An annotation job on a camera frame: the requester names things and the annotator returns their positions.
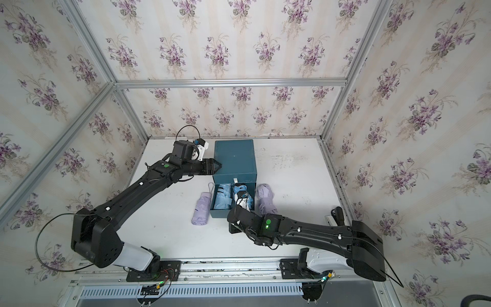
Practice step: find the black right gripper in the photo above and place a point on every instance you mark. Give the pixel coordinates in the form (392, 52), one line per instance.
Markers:
(232, 229)

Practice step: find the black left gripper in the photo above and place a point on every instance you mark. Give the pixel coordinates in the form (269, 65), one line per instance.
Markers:
(208, 169)

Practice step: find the teal drawer cabinet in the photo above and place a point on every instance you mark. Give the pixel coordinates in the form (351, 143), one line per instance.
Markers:
(238, 167)

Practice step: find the blue umbrella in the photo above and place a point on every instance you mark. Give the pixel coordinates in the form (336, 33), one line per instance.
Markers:
(244, 187)
(223, 197)

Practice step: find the purple umbrella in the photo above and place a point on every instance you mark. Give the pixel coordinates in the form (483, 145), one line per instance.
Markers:
(202, 208)
(265, 197)

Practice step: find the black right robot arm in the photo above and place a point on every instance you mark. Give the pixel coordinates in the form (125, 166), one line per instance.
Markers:
(361, 247)

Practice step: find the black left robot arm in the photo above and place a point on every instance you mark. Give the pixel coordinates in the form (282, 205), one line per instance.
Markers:
(94, 232)

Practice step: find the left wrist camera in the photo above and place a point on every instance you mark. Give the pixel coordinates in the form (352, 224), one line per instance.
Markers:
(200, 146)

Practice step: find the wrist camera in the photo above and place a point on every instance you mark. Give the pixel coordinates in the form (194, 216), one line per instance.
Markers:
(241, 198)
(200, 146)

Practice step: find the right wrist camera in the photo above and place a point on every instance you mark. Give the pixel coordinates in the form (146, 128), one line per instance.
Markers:
(241, 198)

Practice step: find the aluminium rail beam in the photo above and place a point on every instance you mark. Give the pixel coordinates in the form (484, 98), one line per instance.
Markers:
(226, 270)

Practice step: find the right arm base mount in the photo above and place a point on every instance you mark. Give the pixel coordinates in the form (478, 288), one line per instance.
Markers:
(297, 268)

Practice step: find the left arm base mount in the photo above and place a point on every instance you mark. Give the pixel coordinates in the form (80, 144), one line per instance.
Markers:
(166, 270)

